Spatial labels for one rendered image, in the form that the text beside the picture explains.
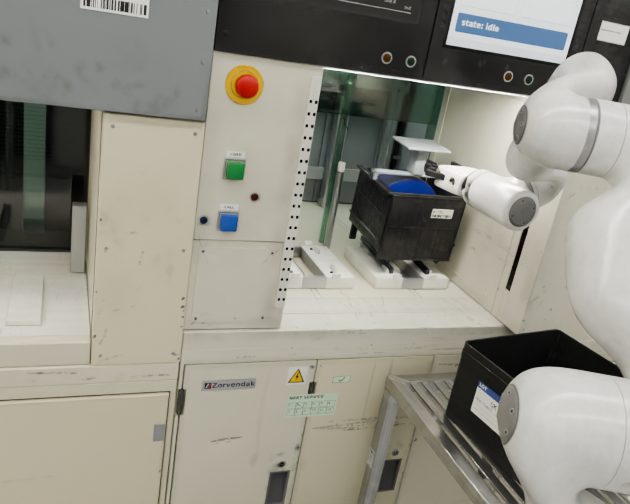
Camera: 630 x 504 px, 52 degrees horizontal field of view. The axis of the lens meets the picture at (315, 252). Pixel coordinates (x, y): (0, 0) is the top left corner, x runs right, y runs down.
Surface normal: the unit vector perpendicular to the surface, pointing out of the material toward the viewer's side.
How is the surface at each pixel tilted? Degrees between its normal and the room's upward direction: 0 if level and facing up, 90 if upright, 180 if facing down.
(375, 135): 90
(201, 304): 90
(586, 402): 32
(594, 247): 60
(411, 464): 90
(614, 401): 25
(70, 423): 90
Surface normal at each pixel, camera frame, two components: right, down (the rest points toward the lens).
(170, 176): 0.33, 0.39
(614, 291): -0.46, -0.27
